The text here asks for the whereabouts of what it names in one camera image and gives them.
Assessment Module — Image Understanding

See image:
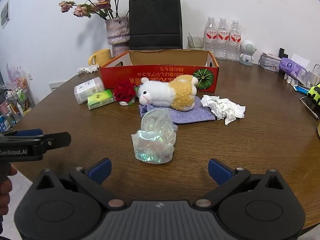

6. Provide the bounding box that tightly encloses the white robot toy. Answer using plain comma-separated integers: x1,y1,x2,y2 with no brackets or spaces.
239,39,257,66

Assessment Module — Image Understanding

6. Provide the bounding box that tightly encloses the white and tan plush alpaca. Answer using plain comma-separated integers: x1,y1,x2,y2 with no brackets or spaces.
137,75,199,112

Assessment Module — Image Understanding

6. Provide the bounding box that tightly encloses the purple cloth pouch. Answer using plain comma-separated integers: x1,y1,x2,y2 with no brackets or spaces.
139,95,216,125

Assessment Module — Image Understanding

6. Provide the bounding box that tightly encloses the clear water bottle red label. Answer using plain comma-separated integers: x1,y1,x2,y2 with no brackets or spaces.
217,17,230,60
204,16,217,55
229,19,242,62

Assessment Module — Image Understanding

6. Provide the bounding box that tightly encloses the row of small white vials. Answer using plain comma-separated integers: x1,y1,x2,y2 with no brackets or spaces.
285,74,299,85

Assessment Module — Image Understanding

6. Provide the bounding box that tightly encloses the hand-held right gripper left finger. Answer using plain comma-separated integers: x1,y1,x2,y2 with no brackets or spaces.
32,158,127,209

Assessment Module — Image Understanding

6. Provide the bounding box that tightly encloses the red cardboard box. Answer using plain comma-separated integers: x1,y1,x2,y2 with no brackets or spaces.
99,49,220,92

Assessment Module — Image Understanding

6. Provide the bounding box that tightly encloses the green tissue packet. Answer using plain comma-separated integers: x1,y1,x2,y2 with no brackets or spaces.
87,89,115,110

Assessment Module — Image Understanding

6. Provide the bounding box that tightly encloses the person's left hand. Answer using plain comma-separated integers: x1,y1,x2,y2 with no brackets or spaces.
0,165,18,216

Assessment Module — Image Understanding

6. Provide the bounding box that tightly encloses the red artificial rose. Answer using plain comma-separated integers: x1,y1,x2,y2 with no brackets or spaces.
113,79,140,107

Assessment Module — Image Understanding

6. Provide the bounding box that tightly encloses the yellow mug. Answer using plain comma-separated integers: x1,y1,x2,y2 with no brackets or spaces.
88,49,113,67

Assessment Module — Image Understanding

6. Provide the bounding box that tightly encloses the wall poster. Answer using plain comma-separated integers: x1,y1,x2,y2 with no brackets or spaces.
0,0,11,29

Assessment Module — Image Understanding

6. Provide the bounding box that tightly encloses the purple tissue pack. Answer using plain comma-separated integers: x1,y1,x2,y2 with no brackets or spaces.
278,57,309,79

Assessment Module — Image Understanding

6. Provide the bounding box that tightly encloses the black paper bag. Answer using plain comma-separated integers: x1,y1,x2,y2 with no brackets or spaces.
128,0,183,51

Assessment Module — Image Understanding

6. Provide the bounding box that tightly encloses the iridescent plastic bag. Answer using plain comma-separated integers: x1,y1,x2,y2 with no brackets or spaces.
131,108,178,165

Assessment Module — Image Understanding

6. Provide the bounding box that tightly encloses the clear plastic wipes container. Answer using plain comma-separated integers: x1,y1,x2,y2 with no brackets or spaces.
74,77,105,105

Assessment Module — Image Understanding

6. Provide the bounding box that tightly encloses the small grey tin box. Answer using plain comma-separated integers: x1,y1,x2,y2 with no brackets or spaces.
259,52,283,73

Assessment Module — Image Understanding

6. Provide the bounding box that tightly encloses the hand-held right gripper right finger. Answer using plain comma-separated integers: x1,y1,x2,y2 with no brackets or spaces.
192,158,285,209

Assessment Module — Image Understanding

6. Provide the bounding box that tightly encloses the clear glass cup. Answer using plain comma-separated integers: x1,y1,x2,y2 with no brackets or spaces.
187,36,205,51

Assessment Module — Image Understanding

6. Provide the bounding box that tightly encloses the small crumpled white tissue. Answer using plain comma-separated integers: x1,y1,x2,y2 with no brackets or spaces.
77,64,100,75

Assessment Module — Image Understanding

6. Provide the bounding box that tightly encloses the large white tissue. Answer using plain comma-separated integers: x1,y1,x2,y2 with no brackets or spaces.
201,94,246,126

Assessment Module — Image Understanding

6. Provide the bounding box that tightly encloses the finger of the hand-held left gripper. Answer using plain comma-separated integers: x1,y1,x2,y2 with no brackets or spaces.
32,132,72,153
0,129,43,140

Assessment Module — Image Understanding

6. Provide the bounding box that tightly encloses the white tissue sheet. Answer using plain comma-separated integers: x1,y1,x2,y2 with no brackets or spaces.
291,53,310,68

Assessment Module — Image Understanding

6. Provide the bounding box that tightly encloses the purple ceramic vase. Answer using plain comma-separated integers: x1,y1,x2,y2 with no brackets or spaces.
105,17,130,57

